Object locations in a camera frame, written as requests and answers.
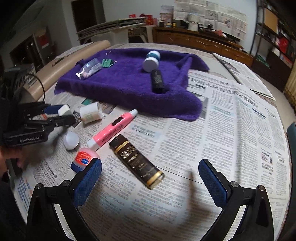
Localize white usb charger plug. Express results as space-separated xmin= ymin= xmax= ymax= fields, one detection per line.
xmin=58 ymin=104 xmax=72 ymax=116

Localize white round cap jar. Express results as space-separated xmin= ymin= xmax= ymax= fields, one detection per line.
xmin=63 ymin=132 xmax=79 ymax=150

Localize white cylindrical bottle green label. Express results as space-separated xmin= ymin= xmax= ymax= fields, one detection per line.
xmin=80 ymin=102 xmax=103 ymax=124

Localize small red blue vaseline jar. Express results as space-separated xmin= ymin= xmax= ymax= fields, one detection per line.
xmin=70 ymin=148 xmax=100 ymax=173

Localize pink white pen device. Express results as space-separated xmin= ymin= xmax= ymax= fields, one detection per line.
xmin=87 ymin=109 xmax=138 ymax=151

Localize black gold Grand Reserve tube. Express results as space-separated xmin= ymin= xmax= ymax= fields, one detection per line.
xmin=109 ymin=135 xmax=165 ymax=189

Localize person's left hand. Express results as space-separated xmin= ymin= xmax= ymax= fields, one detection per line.
xmin=1 ymin=146 xmax=26 ymax=172

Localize beige low bench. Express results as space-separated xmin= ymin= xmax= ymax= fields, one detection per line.
xmin=21 ymin=40 xmax=110 ymax=103

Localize clear pill bottle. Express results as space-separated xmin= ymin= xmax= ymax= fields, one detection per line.
xmin=75 ymin=58 xmax=102 ymax=79

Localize green binder clip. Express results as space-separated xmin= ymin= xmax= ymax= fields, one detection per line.
xmin=101 ymin=59 xmax=117 ymax=68

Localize purple towel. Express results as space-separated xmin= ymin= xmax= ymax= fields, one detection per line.
xmin=54 ymin=48 xmax=209 ymax=121

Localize teal cushioned chair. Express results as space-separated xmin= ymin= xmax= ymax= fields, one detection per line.
xmin=287 ymin=122 xmax=296 ymax=160

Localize large open newspaper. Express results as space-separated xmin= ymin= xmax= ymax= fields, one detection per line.
xmin=12 ymin=69 xmax=291 ymax=241

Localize black cosmetic tube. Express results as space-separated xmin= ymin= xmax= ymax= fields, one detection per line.
xmin=151 ymin=69 xmax=164 ymax=94

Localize white teal double-cap bottle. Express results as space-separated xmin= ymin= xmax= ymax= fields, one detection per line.
xmin=142 ymin=50 xmax=161 ymax=73

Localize folded cardboard stack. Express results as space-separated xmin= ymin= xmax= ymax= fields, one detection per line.
xmin=76 ymin=17 xmax=145 ymax=41

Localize folded newspaper far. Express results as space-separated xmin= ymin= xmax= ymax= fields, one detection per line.
xmin=213 ymin=53 xmax=275 ymax=100

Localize dark metal shelf unit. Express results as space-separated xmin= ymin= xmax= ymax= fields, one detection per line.
xmin=250 ymin=1 xmax=295 ymax=92

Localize wooden tv cabinet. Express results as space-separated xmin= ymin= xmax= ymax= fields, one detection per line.
xmin=152 ymin=27 xmax=253 ymax=67

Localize black cable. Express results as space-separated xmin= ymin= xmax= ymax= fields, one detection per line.
xmin=24 ymin=74 xmax=46 ymax=103

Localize newspapers on wall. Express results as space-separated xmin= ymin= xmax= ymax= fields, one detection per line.
xmin=173 ymin=1 xmax=247 ymax=40

